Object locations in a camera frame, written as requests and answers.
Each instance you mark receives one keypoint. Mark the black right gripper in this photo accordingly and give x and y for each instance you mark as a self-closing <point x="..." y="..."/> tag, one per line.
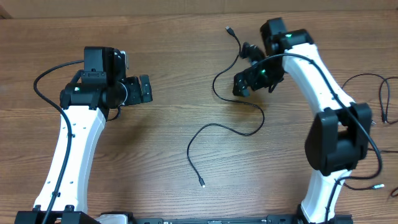
<point x="239" y="82"/>

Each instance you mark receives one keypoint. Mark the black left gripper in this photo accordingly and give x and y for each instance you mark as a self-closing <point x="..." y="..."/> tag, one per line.
<point x="132" y="83"/>

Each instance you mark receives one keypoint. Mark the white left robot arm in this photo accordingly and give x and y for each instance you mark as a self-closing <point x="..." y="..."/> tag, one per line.
<point x="84" y="107"/>

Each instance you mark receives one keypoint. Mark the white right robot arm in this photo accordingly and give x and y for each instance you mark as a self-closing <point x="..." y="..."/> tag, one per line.
<point x="337" y="139"/>

